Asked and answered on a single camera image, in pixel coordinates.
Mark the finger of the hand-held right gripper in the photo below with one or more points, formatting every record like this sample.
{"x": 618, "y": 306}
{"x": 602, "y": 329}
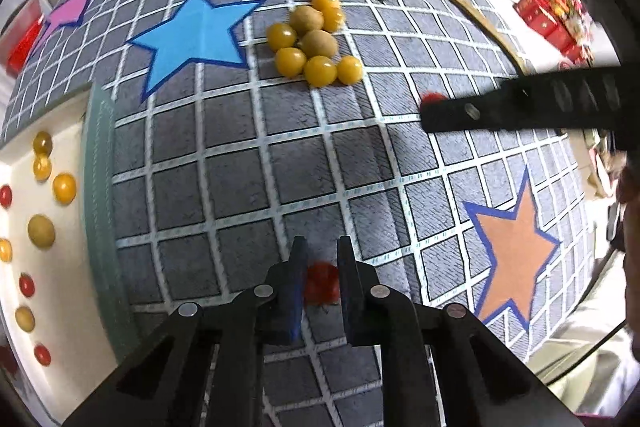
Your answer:
{"x": 520, "y": 104}

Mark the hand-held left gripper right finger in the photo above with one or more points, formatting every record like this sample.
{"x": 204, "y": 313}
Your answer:
{"x": 350, "y": 307}

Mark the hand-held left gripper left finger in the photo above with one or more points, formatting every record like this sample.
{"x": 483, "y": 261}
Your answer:
{"x": 295, "y": 302}

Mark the red cherry tomato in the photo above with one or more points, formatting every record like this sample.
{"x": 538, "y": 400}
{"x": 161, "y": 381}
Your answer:
{"x": 5, "y": 196}
{"x": 26, "y": 285}
{"x": 434, "y": 97}
{"x": 322, "y": 284}
{"x": 42, "y": 354}

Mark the cream rectangular tray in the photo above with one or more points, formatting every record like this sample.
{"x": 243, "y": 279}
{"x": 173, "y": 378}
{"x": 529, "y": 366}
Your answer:
{"x": 62, "y": 272}

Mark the red crates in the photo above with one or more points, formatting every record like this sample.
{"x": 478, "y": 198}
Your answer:
{"x": 545, "y": 19}

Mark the long wooden stick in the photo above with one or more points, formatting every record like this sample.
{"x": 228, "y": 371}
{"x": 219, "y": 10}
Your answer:
{"x": 492, "y": 34}

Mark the person's white clothing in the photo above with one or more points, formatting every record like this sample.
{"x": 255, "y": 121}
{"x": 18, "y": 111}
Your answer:
{"x": 595, "y": 357}

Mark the red plastic bucket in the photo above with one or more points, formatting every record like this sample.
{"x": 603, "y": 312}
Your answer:
{"x": 25, "y": 42}

